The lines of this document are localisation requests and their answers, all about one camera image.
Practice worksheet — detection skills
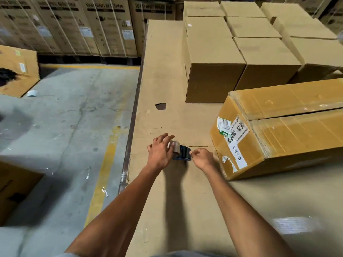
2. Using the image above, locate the person's right forearm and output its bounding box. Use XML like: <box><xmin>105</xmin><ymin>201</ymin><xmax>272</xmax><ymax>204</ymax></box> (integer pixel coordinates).
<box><xmin>204</xmin><ymin>168</ymin><xmax>296</xmax><ymax>257</ymax></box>

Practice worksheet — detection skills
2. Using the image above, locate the person's left hand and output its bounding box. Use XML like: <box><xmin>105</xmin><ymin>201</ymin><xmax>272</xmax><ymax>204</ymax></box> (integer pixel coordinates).
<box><xmin>146</xmin><ymin>133</ymin><xmax>175</xmax><ymax>172</ymax></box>

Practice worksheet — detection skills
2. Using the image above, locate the blue tape dispenser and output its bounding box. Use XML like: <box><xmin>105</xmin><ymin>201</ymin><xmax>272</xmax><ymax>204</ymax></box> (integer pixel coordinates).
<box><xmin>171</xmin><ymin>145</ymin><xmax>192</xmax><ymax>161</ymax></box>

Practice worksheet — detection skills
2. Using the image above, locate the row of printed appliance cartons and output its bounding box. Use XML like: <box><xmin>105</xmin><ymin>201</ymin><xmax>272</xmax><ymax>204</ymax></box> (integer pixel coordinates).
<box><xmin>0</xmin><ymin>0</ymin><xmax>177</xmax><ymax>57</ymax></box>

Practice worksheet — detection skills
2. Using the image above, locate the brown cardboard table sheet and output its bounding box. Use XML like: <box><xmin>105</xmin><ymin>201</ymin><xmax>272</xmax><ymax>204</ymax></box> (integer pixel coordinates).
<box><xmin>118</xmin><ymin>20</ymin><xmax>343</xmax><ymax>257</ymax></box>

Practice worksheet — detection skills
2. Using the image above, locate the person's left forearm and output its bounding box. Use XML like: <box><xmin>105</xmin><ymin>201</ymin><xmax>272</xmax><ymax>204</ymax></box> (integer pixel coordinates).
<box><xmin>64</xmin><ymin>165</ymin><xmax>164</xmax><ymax>257</ymax></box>

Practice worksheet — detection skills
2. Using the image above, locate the large taped cardboard box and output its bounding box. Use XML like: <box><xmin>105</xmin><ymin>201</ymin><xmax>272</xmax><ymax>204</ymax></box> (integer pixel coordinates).
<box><xmin>210</xmin><ymin>78</ymin><xmax>343</xmax><ymax>181</ymax></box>

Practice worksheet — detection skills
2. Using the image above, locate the person's right hand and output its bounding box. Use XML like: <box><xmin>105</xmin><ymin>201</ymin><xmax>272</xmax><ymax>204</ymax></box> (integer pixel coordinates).
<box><xmin>189</xmin><ymin>148</ymin><xmax>215</xmax><ymax>172</ymax></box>

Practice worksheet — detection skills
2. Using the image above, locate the brown cardboard box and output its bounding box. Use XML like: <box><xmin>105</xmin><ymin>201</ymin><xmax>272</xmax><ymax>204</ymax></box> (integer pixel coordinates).
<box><xmin>0</xmin><ymin>161</ymin><xmax>44</xmax><ymax>226</ymax></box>

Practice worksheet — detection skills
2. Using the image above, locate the clear packing tape roll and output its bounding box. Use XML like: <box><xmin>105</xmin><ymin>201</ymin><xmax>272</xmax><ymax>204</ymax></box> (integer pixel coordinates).
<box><xmin>169</xmin><ymin>141</ymin><xmax>181</xmax><ymax>156</ymax></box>

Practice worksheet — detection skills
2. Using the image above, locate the open labelled cardboard box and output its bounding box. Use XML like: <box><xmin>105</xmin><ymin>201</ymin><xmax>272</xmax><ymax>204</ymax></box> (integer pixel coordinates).
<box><xmin>0</xmin><ymin>45</ymin><xmax>41</xmax><ymax>98</ymax></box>

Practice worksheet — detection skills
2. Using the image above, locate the group of plain cardboard boxes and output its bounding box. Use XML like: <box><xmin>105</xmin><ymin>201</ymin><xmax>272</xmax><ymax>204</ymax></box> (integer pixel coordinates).
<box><xmin>183</xmin><ymin>1</ymin><xmax>343</xmax><ymax>104</ymax></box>

